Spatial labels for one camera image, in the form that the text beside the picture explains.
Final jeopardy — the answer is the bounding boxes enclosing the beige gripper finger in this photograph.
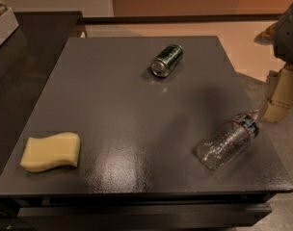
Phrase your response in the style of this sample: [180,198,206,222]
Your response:
[262,63,293,123]

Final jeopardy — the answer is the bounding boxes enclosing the yellow sponge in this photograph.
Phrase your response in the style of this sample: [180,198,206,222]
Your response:
[20,132,81,172]

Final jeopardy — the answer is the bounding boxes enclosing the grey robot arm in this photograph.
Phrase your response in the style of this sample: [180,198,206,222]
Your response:
[254,3,293,123]

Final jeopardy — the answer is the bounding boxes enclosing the clear plastic water bottle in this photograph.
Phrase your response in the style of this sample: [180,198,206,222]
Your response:
[195,110,259,170]

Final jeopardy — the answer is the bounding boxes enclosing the green soda can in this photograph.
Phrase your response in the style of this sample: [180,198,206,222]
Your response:
[149,44,183,78]

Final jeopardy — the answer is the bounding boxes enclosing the grey cabinet table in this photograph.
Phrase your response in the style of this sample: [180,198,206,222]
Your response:
[0,37,293,231]

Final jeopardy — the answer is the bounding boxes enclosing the dark side table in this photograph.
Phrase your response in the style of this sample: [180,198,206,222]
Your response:
[0,12,82,175]

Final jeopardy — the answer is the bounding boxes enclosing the white box on left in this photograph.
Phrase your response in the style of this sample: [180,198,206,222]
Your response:
[0,0,18,46]

